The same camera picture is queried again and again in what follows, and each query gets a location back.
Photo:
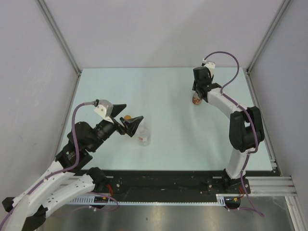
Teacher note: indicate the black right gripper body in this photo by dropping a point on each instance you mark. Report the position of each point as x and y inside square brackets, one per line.
[211, 79]

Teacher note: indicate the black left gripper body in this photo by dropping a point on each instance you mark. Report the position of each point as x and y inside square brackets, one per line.
[114, 124]

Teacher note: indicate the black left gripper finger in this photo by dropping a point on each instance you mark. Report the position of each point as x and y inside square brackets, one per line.
[117, 109]
[130, 126]

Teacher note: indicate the red label clear bottle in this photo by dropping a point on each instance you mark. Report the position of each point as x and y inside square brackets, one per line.
[196, 99]

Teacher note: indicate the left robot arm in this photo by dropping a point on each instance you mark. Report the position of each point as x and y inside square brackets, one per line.
[30, 209]

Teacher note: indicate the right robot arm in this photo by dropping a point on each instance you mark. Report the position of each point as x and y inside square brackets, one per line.
[245, 128]

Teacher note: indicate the clear water bottle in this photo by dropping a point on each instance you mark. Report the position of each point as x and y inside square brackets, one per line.
[144, 133]

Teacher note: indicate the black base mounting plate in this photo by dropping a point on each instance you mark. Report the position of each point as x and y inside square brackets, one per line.
[134, 186]

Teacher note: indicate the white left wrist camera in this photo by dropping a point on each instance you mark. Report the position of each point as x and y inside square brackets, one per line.
[104, 109]

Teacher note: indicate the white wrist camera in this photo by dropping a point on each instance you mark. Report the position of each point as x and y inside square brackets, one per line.
[104, 109]
[210, 66]

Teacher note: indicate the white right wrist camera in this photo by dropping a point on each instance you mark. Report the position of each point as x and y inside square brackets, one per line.
[210, 66]

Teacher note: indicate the right aluminium frame post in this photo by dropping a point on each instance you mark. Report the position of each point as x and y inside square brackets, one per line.
[269, 33]

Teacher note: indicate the aluminium frame post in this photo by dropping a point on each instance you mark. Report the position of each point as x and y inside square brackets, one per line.
[46, 12]
[269, 33]

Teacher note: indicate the left aluminium frame post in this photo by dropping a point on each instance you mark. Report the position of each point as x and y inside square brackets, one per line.
[46, 12]

